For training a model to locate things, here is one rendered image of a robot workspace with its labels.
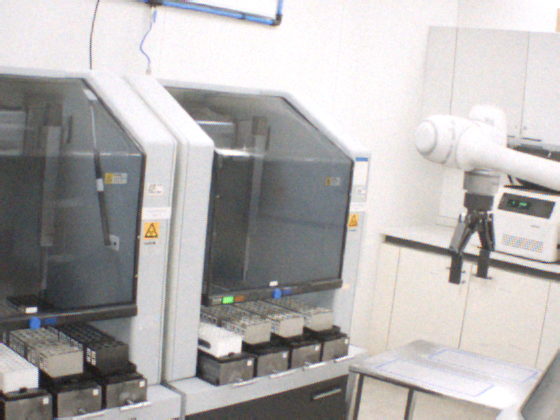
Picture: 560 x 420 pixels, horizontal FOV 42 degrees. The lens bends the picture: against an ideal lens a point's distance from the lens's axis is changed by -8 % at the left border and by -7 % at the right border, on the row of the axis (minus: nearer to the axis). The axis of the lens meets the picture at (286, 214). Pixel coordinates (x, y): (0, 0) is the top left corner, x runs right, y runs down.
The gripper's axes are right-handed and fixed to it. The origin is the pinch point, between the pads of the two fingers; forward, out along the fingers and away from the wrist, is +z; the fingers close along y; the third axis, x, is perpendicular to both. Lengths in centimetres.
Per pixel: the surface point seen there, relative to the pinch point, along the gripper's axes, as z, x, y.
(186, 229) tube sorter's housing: 1, 75, -26
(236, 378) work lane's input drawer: 45, 66, -10
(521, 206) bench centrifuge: 2, 95, 222
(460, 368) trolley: 38, 20, 41
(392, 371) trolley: 38, 32, 21
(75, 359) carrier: 34, 74, -62
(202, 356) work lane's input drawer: 39, 75, -17
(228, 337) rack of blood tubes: 33, 72, -9
